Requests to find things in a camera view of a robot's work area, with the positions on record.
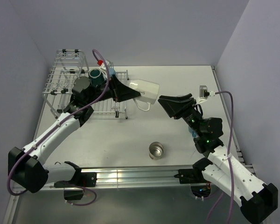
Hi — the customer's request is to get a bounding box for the metal wire dish rack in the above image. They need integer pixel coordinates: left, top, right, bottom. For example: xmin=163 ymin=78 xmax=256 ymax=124
xmin=42 ymin=49 xmax=139 ymax=118

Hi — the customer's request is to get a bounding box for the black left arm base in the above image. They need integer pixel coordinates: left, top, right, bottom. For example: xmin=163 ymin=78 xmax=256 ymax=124
xmin=54 ymin=172 xmax=97 ymax=188

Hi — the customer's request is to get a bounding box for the blue white ceramic mug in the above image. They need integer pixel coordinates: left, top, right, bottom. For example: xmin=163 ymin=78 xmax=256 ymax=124
xmin=188 ymin=126 xmax=197 ymax=138

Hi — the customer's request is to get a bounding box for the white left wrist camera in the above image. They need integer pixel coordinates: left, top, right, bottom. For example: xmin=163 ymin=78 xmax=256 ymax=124
xmin=97 ymin=60 xmax=113 ymax=79

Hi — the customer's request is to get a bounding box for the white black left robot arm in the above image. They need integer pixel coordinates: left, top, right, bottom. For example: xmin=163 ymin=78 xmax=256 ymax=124
xmin=7 ymin=76 xmax=141 ymax=196

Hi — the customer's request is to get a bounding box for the light blue plastic cup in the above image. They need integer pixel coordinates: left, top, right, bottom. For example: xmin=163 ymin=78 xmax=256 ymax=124
xmin=108 ymin=68 xmax=116 ymax=76

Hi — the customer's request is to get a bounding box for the stainless steel cup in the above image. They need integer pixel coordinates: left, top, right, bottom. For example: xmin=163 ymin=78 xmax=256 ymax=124
xmin=149 ymin=142 xmax=164 ymax=160

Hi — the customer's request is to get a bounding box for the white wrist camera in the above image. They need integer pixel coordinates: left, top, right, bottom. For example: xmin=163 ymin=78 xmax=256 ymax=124
xmin=97 ymin=60 xmax=113 ymax=79
xmin=196 ymin=85 xmax=216 ymax=104

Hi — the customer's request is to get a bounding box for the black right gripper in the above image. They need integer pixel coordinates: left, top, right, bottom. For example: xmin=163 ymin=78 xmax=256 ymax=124
xmin=158 ymin=93 xmax=203 ymax=136

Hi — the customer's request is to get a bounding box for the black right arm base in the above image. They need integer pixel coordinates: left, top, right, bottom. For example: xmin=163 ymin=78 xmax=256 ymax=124
xmin=174 ymin=167 xmax=208 ymax=184

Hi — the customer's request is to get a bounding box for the dark green ceramic mug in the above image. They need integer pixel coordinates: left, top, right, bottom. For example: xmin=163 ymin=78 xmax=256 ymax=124
xmin=88 ymin=69 xmax=105 ymax=86

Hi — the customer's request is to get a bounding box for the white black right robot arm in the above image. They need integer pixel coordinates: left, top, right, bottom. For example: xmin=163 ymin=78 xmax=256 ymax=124
xmin=158 ymin=94 xmax=278 ymax=224

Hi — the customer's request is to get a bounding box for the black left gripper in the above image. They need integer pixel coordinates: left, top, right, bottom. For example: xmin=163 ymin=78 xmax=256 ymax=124
xmin=86 ymin=74 xmax=140 ymax=105

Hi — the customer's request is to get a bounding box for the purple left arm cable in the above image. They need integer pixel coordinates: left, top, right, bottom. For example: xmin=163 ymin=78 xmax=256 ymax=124
xmin=6 ymin=49 xmax=111 ymax=206

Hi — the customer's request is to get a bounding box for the aluminium frame rail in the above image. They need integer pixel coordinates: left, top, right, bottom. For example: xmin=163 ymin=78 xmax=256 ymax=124
xmin=14 ymin=163 xmax=259 ymax=192

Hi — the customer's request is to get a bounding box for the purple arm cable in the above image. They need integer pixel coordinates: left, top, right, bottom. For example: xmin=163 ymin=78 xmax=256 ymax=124
xmin=207 ymin=91 xmax=235 ymax=224
xmin=6 ymin=49 xmax=111 ymax=206

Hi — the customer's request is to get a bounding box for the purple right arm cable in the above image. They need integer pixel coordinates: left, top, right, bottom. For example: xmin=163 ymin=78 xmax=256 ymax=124
xmin=207 ymin=91 xmax=235 ymax=224

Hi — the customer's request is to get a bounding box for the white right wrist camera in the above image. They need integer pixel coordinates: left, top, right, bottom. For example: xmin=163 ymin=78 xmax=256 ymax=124
xmin=196 ymin=85 xmax=216 ymax=104

